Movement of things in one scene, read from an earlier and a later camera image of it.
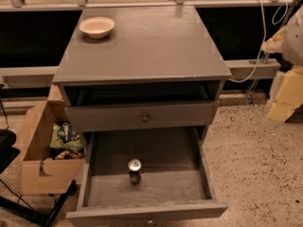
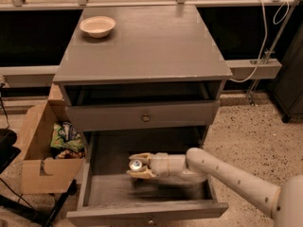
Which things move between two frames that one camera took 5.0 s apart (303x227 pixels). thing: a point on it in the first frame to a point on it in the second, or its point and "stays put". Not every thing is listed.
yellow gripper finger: [275, 43] to [140, 156]
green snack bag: [63, 137] stays put
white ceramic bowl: [97, 26] stays put
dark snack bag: [65, 154] stays put
